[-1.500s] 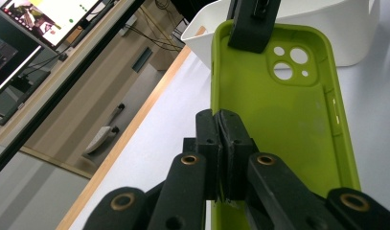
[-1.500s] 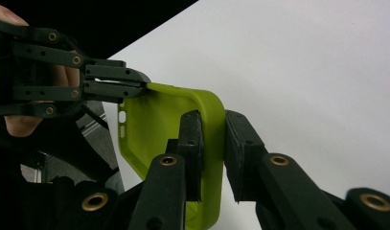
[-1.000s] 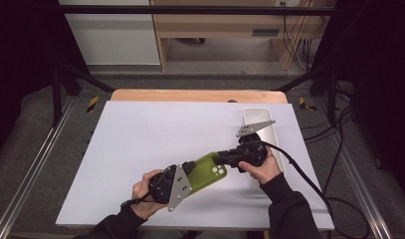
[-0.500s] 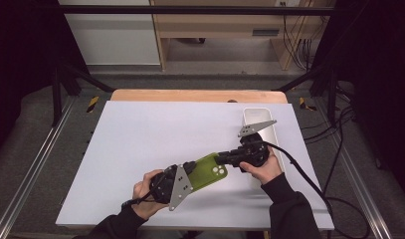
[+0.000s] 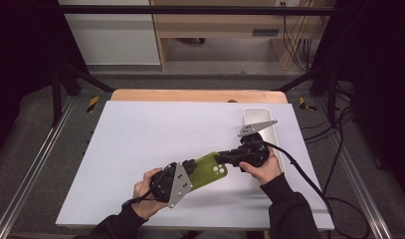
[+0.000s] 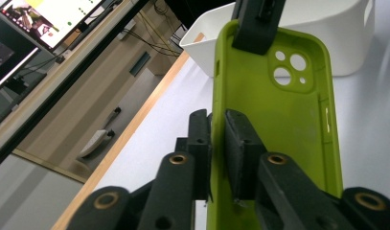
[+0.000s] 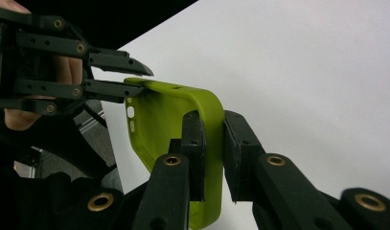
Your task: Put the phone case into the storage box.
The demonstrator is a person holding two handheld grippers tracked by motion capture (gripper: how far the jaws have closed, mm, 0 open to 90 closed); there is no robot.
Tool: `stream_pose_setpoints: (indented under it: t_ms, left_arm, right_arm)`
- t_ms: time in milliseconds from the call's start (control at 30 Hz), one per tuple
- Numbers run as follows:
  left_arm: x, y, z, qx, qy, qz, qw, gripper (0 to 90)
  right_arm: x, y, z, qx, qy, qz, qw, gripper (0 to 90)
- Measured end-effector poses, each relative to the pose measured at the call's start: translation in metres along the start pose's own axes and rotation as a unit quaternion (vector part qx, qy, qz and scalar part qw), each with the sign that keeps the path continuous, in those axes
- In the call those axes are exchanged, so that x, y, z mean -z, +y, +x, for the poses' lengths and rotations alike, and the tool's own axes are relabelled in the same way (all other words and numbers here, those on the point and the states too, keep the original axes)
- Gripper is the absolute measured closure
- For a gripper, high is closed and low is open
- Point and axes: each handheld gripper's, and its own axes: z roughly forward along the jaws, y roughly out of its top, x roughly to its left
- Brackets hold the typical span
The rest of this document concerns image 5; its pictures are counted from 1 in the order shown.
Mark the yellow black tape strip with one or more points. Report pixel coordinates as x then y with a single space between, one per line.
93 104
305 104

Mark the person's right hand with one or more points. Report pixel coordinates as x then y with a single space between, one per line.
268 171

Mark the person's left hand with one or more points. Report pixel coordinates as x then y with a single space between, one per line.
142 192

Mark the white table board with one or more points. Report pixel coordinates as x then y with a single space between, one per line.
130 149

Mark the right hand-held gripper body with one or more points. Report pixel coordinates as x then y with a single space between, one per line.
254 151

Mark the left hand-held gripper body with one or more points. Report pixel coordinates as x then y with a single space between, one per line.
173 186

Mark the wooden table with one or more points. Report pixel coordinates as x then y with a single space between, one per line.
196 95

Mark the black horizontal bar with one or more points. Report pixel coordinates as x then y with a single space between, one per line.
190 10

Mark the white cabinet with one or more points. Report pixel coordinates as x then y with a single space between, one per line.
113 36

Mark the aluminium floor rail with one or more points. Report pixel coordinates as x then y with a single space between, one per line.
31 169
362 195

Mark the wooden desk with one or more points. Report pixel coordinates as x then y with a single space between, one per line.
220 25

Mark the black metal stand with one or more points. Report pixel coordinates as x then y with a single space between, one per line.
57 96
331 93

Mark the green phone case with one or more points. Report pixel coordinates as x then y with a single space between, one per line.
208 172

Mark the white plastic bin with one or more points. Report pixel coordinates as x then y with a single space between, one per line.
273 136

